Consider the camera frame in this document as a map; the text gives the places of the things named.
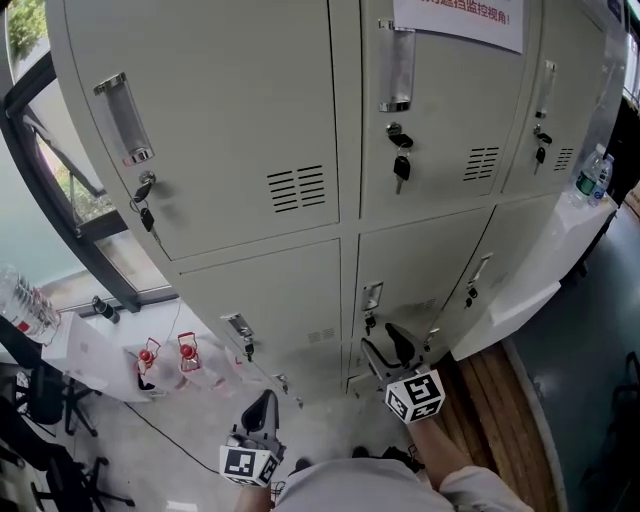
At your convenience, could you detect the large water dispenser bottle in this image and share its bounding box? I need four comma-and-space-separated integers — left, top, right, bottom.
0, 263, 62, 346

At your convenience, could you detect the black and white sneaker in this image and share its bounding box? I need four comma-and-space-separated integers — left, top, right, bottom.
137, 374, 166, 399

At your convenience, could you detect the black window frame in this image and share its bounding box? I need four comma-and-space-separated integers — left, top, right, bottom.
0, 49, 181, 321

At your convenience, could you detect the grey metal locker door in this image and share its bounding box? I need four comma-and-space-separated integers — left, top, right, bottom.
348, 206, 496, 351

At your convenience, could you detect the grey metal locker cabinet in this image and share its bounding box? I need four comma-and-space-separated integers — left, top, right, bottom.
44, 0, 629, 407

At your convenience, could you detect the blue label water bottle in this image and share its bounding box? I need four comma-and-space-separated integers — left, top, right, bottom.
590, 153, 615, 209

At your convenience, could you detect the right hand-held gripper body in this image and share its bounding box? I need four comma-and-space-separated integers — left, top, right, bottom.
377, 366, 447, 425

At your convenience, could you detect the black bottle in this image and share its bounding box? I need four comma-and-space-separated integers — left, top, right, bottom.
91, 294, 121, 325

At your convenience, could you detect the person's left forearm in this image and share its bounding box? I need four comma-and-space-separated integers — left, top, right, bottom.
239, 484, 275, 512

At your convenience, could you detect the brown wooden slat platform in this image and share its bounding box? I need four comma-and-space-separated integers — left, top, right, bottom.
433, 339, 562, 512

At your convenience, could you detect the white block counter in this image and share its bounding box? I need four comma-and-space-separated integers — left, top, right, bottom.
492, 192, 620, 322

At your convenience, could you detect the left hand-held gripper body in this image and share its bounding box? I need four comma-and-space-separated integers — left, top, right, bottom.
218, 424, 288, 489

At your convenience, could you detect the person's white shirt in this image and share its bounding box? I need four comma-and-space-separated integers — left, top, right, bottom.
269, 458, 535, 512

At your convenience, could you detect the green label water bottle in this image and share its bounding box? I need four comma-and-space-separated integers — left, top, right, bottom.
569, 143, 607, 209

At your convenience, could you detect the white water dispenser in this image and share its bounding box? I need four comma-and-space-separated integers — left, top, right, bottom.
40, 310, 151, 404

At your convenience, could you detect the black floor cable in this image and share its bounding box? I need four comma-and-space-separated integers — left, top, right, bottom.
123, 401, 222, 475

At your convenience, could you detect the white paper notice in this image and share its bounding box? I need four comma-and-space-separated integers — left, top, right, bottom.
392, 0, 525, 55

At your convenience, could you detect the person's right forearm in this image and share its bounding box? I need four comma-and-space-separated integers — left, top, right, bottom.
407, 421, 475, 492

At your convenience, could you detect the small white foam box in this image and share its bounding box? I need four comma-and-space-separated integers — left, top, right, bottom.
449, 282, 564, 362

